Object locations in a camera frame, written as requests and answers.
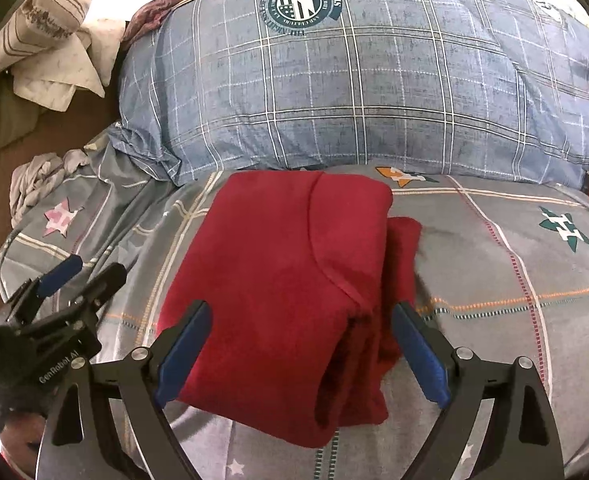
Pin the red garment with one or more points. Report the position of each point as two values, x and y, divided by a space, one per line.
274 260

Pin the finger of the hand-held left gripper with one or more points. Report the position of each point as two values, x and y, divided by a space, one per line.
59 270
102 282

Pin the white cloth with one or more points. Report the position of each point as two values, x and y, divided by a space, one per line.
69 70

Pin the light grey crumpled cloth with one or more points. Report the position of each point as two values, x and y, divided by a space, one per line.
34 180

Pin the blue plaid pillow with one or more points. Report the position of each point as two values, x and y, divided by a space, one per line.
349 100

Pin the striped rolled cloth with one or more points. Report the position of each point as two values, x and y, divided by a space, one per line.
29 25

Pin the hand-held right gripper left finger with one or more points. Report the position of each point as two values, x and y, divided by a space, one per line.
182 355

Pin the grey star print bed sheet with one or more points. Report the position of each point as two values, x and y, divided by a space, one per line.
474 270

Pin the maroon patterned cloth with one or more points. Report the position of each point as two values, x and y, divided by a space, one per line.
159 10

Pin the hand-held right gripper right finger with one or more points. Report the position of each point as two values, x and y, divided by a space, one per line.
424 355

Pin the olive green cloth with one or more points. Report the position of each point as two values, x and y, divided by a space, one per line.
2 120

